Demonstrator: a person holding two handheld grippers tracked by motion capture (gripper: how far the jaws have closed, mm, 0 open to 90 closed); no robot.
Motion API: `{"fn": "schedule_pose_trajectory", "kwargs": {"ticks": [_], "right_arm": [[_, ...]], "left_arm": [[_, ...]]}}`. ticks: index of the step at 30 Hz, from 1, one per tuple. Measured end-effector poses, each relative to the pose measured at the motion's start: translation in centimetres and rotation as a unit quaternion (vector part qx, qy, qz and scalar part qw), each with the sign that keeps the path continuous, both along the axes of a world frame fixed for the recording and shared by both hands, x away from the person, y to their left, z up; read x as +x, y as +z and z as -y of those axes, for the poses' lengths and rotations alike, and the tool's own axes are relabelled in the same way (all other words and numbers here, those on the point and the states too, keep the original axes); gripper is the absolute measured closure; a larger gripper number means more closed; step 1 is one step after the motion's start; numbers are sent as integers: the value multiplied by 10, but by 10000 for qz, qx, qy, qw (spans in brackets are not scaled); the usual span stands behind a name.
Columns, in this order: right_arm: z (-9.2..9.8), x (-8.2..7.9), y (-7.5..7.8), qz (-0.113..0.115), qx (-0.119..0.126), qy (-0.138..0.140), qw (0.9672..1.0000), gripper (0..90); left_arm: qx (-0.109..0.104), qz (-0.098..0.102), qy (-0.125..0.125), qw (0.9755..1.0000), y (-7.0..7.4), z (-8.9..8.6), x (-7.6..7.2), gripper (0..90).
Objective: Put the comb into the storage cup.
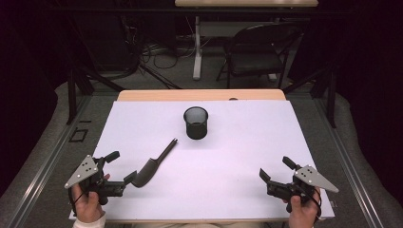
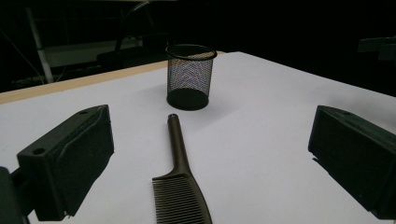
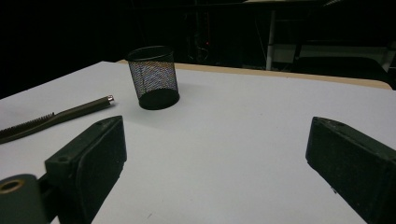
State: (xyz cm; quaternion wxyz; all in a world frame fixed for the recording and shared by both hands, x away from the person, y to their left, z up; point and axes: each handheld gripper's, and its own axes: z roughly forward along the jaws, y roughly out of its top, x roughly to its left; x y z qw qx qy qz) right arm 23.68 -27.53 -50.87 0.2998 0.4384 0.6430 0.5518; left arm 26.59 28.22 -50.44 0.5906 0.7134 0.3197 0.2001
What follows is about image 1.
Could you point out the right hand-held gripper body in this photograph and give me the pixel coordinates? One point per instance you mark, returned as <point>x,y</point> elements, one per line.
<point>312,179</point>

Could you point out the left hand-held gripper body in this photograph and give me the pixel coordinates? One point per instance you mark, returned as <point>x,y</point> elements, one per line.
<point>85,172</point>

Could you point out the black spatula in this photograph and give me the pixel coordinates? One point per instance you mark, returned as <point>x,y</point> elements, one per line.
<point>148,172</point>

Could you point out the black mesh pen holder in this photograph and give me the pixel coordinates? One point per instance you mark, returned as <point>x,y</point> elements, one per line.
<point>196,129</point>

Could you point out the person's left hand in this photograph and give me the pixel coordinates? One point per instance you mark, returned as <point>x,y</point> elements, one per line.
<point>87,207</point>

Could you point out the person's right hand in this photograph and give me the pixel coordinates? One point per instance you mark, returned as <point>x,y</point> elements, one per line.
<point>302,215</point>

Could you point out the white table cover sheet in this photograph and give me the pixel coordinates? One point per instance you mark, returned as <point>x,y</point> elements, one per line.
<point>221,177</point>

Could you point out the black metal stand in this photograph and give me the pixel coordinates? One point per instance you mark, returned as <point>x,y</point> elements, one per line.
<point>72,95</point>
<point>331,98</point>

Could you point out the black folding chair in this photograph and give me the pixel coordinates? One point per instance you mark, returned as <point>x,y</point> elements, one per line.
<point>259,60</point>

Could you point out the white desk with wooden top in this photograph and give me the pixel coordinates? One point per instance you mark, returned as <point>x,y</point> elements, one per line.
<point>245,3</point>

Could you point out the metal floor rail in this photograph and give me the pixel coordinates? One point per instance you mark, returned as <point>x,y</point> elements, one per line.
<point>348,164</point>
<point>47,164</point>

